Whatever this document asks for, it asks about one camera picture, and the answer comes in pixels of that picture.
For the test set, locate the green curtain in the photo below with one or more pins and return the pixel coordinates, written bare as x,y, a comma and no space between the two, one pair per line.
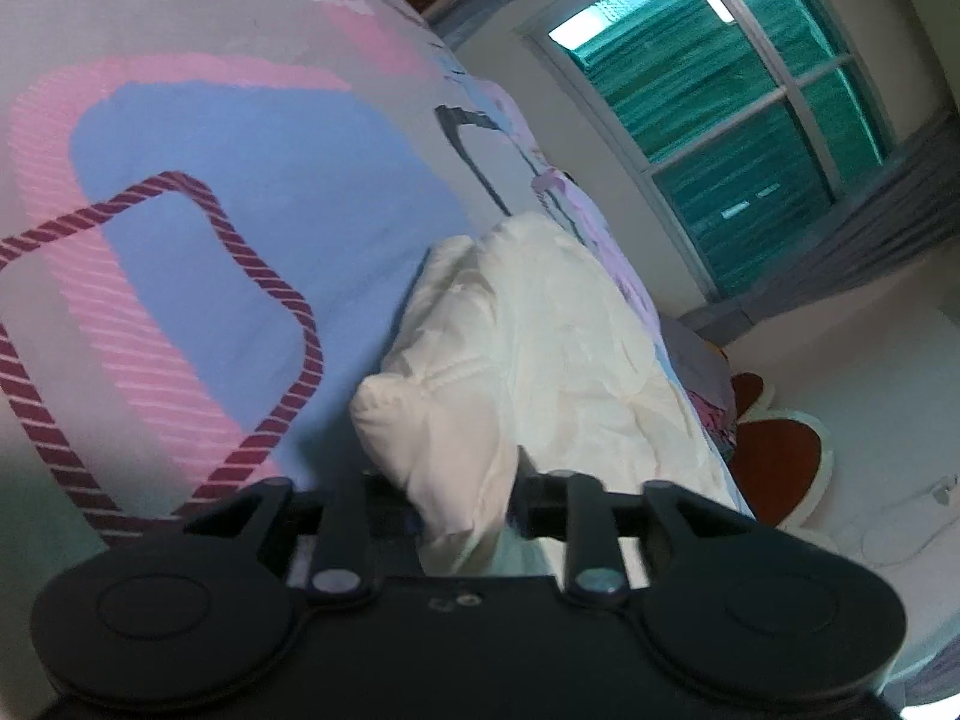
735,127

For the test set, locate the cream puffer jacket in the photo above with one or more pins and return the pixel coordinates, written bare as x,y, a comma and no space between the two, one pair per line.
540,360

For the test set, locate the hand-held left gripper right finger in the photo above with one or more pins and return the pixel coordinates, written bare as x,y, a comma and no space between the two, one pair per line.
555,506

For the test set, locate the grey curtain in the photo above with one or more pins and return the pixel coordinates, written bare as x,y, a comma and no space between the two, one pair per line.
840,240

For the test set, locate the patterned bed sheet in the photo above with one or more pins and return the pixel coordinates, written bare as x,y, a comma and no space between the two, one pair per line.
225,202

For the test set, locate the window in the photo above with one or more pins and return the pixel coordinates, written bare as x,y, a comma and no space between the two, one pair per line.
720,97

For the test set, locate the pile of clothes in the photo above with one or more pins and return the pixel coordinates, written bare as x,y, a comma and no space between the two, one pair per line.
712,405

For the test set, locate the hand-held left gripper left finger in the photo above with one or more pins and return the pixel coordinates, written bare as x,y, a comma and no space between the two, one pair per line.
341,525

